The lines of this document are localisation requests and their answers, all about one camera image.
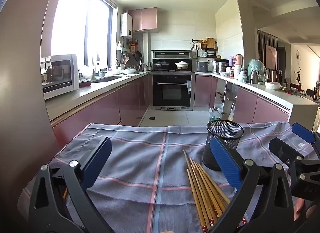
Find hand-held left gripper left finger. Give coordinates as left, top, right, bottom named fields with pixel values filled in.
left=29, top=136, right=115, bottom=233

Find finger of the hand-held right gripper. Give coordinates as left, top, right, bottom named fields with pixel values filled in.
left=269, top=137, right=313, bottom=171
left=291, top=123, right=320, bottom=153

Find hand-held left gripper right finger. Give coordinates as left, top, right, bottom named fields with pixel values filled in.
left=209, top=136, right=302, bottom=233

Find black mesh pen holder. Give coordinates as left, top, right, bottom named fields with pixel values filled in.
left=202, top=120, right=244, bottom=171

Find bunch of bamboo chopsticks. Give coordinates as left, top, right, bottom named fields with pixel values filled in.
left=183, top=149, right=248, bottom=232

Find person's right hand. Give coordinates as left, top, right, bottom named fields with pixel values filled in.
left=294, top=197, right=320, bottom=223

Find grey plaid tablecloth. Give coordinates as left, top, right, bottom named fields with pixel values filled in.
left=17, top=121, right=320, bottom=233

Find plastic oil bottle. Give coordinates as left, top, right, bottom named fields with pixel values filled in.
left=209, top=106, right=221, bottom=122

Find pink kitchen base cabinets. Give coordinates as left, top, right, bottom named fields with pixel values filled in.
left=194, top=75, right=292, bottom=124
left=50, top=73, right=150, bottom=148

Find mint green covered appliance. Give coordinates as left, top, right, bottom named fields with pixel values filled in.
left=248, top=59, right=268, bottom=83

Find black integrated stove oven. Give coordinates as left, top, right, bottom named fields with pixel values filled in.
left=149, top=50, right=196, bottom=111

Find white countertop oven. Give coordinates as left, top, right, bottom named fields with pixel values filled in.
left=41, top=54, right=80, bottom=100

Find steel cooking pot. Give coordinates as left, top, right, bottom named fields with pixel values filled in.
left=215, top=58, right=230, bottom=73

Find white casserole pot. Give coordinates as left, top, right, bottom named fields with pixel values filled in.
left=175, top=61, right=192, bottom=70

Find black lidded wok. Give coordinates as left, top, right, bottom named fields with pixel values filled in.
left=154, top=60, right=170, bottom=71

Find white water heater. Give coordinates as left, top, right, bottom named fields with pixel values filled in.
left=120, top=13, right=133, bottom=39

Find kitchen window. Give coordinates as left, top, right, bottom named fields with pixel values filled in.
left=51, top=0, right=117, bottom=69

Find framed wall picture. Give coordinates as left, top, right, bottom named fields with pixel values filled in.
left=265, top=44, right=277, bottom=70

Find black wall shelf rack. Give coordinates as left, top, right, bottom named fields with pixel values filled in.
left=192, top=38, right=218, bottom=58

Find pink wall cabinet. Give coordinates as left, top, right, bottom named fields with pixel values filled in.
left=128, top=8, right=158, bottom=32

